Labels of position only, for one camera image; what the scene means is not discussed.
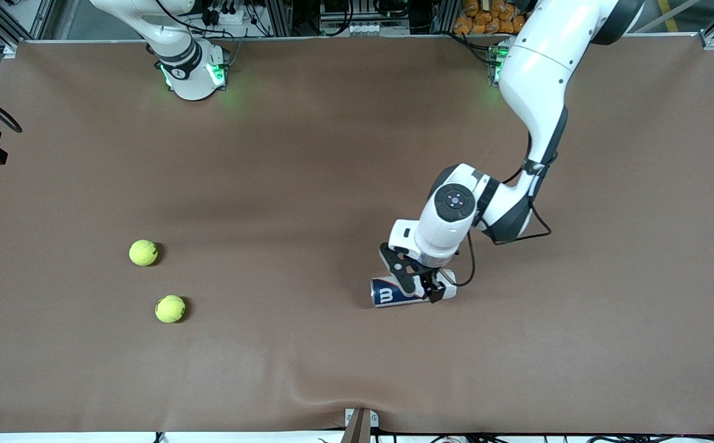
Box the Wilson tennis ball can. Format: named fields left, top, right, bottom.
left=370, top=269, right=458, bottom=308

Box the yellow tennis ball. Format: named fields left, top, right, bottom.
left=129, top=239, right=159, bottom=267
left=154, top=295, right=186, bottom=324

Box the brown table mat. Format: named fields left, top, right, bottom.
left=0, top=34, right=714, bottom=434

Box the pile of orange objects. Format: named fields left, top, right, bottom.
left=453, top=0, right=527, bottom=36

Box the white power strip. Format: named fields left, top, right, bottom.
left=200, top=3, right=250, bottom=26

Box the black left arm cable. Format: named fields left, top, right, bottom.
left=446, top=132, right=553, bottom=289

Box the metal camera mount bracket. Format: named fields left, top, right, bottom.
left=343, top=407, right=380, bottom=443

